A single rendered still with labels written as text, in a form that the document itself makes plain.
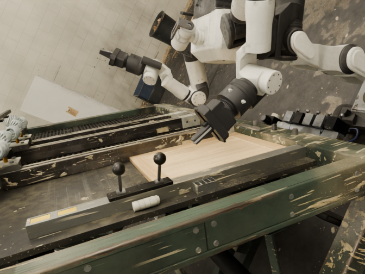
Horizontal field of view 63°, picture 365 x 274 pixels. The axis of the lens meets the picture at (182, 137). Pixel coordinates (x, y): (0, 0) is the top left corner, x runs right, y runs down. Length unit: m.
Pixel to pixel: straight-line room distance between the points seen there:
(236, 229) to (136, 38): 6.06
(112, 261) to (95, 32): 6.01
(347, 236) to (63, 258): 0.86
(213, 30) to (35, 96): 4.15
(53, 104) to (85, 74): 1.58
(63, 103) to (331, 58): 4.17
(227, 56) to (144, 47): 5.54
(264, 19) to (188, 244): 0.57
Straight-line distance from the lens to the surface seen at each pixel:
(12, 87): 6.52
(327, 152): 1.14
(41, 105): 5.10
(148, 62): 1.43
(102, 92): 6.51
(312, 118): 1.44
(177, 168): 1.14
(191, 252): 0.75
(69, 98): 5.07
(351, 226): 1.16
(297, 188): 0.86
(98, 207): 0.90
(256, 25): 0.81
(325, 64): 1.59
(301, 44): 1.44
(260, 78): 0.84
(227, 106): 0.80
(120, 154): 1.37
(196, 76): 1.49
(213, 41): 1.18
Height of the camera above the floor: 1.76
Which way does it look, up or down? 25 degrees down
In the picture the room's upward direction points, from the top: 66 degrees counter-clockwise
